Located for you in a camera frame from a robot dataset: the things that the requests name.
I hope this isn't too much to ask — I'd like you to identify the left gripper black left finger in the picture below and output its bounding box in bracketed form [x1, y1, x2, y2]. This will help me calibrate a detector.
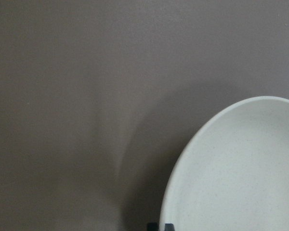
[147, 222, 158, 231]

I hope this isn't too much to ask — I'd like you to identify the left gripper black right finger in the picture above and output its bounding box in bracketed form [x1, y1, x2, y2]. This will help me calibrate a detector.
[164, 223, 175, 231]

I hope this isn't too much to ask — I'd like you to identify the beige round plate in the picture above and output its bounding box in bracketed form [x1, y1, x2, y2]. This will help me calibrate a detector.
[159, 96, 289, 231]

